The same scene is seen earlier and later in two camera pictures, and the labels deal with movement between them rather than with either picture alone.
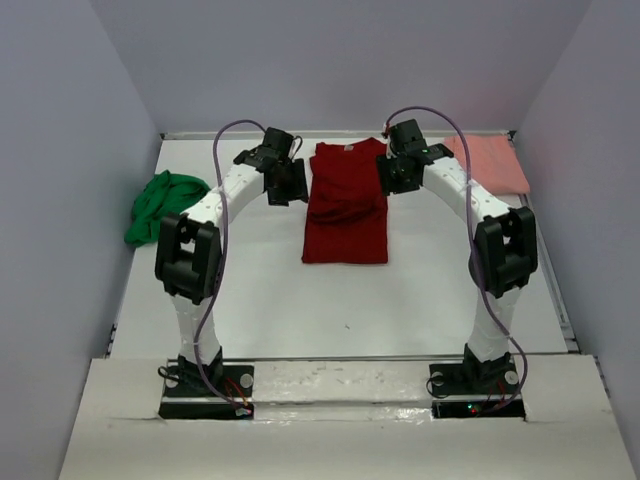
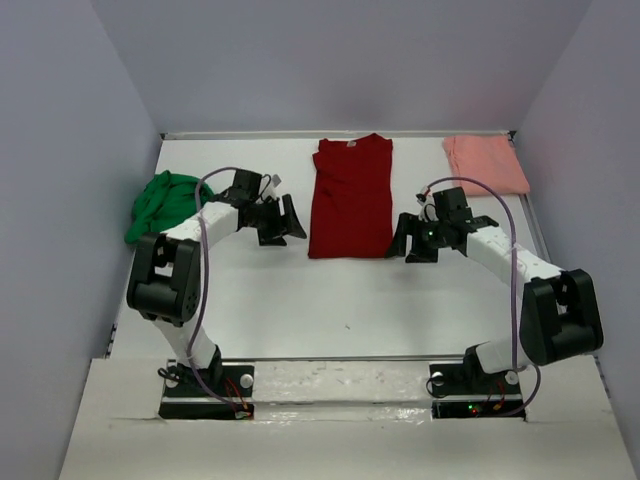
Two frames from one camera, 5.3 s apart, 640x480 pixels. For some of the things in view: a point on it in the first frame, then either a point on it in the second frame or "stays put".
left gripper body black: [292, 184] → [266, 216]
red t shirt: [347, 219] stays put
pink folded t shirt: [493, 161] stays put
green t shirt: [166, 193] stays put
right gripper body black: [391, 175] → [429, 235]
